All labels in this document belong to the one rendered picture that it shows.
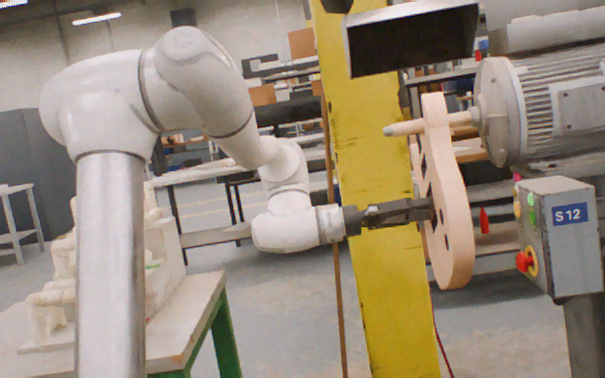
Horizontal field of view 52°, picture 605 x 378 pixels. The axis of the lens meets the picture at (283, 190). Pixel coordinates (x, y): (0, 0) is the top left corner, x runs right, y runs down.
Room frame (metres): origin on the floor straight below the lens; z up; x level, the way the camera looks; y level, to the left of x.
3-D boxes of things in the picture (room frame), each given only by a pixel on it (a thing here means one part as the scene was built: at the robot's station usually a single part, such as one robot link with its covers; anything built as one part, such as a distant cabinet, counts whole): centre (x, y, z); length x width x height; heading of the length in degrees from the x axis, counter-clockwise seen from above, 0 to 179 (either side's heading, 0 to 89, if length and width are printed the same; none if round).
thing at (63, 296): (1.29, 0.49, 1.04); 0.20 x 0.03 x 0.03; 85
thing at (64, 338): (1.34, 0.48, 0.94); 0.27 x 0.15 x 0.01; 86
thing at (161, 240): (1.64, 0.45, 1.02); 0.27 x 0.15 x 0.17; 86
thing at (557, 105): (1.41, -0.68, 1.25); 0.41 x 0.27 x 0.26; 86
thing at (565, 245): (1.18, -0.57, 0.99); 0.24 x 0.21 x 0.26; 86
